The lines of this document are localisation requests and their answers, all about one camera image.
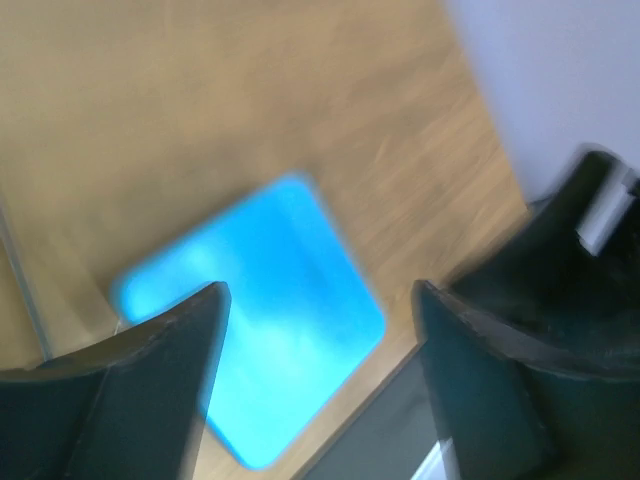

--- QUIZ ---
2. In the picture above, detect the teal tin lid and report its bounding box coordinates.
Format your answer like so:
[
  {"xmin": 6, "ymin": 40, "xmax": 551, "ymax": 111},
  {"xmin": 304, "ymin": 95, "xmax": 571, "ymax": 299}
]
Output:
[{"xmin": 110, "ymin": 173, "xmax": 386, "ymax": 470}]

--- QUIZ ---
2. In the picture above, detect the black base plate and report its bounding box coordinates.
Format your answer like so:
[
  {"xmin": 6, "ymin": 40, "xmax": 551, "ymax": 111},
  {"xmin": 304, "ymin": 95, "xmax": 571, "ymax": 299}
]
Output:
[{"xmin": 301, "ymin": 351, "xmax": 446, "ymax": 480}]

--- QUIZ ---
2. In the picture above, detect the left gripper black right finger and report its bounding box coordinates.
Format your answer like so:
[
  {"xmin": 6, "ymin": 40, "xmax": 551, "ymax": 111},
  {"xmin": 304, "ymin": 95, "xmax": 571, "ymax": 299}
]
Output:
[{"xmin": 412, "ymin": 280, "xmax": 639, "ymax": 479}]

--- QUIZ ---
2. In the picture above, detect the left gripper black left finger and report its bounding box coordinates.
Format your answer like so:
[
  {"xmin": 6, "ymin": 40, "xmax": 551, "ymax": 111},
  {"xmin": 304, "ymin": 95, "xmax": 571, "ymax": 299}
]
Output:
[{"xmin": 1, "ymin": 282, "xmax": 230, "ymax": 479}]

